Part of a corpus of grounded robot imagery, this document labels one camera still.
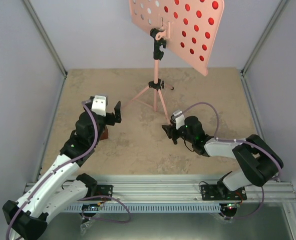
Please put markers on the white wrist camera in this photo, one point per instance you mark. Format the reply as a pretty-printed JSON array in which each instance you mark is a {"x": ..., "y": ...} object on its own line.
[
  {"x": 178, "y": 119},
  {"x": 99, "y": 105}
]

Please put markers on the aluminium right corner frame post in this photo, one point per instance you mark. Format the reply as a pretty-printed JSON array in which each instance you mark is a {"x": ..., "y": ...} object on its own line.
[{"x": 258, "y": 77}]

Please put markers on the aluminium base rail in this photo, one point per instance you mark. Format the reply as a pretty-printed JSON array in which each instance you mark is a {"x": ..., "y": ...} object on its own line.
[{"x": 183, "y": 188}]

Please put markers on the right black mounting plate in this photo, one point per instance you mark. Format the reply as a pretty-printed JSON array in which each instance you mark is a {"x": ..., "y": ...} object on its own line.
[{"x": 210, "y": 192}]

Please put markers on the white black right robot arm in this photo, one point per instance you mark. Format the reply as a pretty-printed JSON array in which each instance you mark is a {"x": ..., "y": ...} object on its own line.
[{"x": 258, "y": 162}]

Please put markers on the aluminium corner frame post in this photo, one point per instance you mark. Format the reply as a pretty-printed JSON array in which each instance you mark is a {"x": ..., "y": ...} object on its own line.
[
  {"x": 37, "y": 22},
  {"x": 258, "y": 77}
]

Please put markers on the pink music stand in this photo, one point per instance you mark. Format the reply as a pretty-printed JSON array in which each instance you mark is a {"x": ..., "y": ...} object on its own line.
[{"x": 187, "y": 28}]

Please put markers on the aluminium left corner frame post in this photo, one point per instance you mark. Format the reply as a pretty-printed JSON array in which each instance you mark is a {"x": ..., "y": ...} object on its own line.
[{"x": 37, "y": 22}]

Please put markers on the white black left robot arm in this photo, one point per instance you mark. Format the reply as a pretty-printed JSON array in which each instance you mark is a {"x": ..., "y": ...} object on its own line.
[{"x": 29, "y": 216}]

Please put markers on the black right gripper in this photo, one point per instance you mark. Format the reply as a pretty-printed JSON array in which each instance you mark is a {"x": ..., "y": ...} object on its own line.
[{"x": 171, "y": 132}]

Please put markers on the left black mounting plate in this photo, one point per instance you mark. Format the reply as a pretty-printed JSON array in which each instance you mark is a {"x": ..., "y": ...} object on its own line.
[{"x": 101, "y": 190}]

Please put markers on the grey slotted cable duct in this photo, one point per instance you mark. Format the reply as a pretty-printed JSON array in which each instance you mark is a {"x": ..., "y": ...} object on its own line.
[{"x": 135, "y": 208}]

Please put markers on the black mounting plate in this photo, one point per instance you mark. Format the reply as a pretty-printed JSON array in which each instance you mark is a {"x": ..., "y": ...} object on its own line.
[
  {"x": 210, "y": 192},
  {"x": 101, "y": 190}
]

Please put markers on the brown wooden metronome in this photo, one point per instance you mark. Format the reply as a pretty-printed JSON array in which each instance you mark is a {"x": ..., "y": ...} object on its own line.
[{"x": 104, "y": 134}]

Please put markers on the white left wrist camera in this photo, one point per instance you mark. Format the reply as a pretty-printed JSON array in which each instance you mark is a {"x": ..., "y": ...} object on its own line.
[{"x": 99, "y": 105}]

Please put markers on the clear plastic bag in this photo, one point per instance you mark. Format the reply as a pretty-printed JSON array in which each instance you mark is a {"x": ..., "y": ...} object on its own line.
[{"x": 86, "y": 226}]

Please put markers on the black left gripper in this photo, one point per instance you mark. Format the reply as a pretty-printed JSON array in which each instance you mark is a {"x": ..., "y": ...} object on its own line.
[{"x": 117, "y": 118}]

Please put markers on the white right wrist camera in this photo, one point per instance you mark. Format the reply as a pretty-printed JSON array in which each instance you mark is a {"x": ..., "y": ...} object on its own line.
[{"x": 178, "y": 119}]

